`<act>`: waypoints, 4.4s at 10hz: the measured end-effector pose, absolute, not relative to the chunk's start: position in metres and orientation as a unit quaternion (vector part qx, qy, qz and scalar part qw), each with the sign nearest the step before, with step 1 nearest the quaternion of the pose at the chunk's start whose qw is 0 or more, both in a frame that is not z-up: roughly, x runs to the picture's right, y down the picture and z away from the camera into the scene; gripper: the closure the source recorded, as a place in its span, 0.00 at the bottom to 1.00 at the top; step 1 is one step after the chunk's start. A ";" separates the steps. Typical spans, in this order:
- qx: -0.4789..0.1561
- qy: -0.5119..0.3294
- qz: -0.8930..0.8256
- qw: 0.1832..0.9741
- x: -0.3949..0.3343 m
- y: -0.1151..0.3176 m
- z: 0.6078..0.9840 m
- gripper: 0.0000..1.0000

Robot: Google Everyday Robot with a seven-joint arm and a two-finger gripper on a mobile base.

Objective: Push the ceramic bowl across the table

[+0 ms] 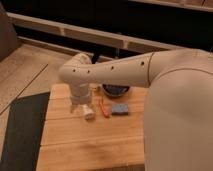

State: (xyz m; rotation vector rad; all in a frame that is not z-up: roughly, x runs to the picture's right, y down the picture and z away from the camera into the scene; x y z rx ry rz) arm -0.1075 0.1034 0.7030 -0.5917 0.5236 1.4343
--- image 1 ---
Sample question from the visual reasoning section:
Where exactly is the dark ceramic bowl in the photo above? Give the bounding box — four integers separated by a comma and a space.
102, 84, 130, 97

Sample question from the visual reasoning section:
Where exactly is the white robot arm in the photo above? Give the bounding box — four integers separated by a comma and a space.
59, 49, 213, 171

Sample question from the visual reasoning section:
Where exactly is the blue sponge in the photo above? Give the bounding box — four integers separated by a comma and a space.
111, 104, 128, 115

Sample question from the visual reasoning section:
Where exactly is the white plastic bottle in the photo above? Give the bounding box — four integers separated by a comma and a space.
82, 104, 95, 120

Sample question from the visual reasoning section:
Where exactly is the white shelf unit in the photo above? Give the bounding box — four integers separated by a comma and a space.
1, 0, 213, 55

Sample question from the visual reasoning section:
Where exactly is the dark floor mat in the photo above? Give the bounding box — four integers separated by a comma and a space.
0, 92, 50, 171

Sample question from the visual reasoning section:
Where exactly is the grey sofa corner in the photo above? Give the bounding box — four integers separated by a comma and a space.
0, 2, 21, 62

